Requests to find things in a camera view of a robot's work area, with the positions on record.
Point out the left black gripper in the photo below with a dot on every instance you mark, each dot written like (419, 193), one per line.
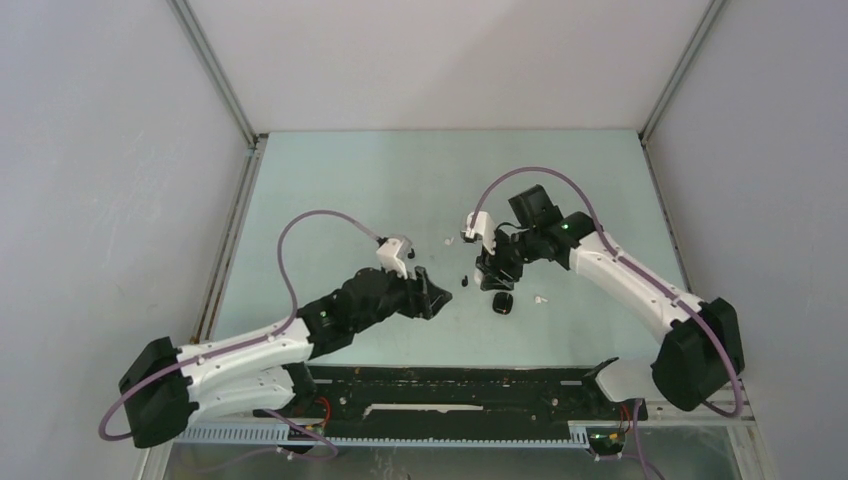
(416, 302)

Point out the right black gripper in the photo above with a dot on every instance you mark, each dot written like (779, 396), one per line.
(492, 268)

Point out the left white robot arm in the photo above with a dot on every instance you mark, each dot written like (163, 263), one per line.
(168, 388)

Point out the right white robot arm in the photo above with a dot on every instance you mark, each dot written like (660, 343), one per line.
(699, 341)

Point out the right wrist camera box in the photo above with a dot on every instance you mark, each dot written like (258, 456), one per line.
(480, 228)

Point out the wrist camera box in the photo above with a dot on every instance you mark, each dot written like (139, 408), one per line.
(392, 254)
(480, 228)

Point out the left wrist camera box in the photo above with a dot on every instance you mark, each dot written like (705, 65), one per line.
(392, 254)

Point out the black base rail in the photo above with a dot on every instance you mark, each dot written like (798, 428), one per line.
(455, 404)

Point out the right aluminium frame post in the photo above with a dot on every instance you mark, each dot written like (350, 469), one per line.
(683, 66)

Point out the aluminium frame post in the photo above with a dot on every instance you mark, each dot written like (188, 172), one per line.
(683, 66)
(249, 165)

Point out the left aluminium frame post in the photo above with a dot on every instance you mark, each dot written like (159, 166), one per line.
(249, 165)

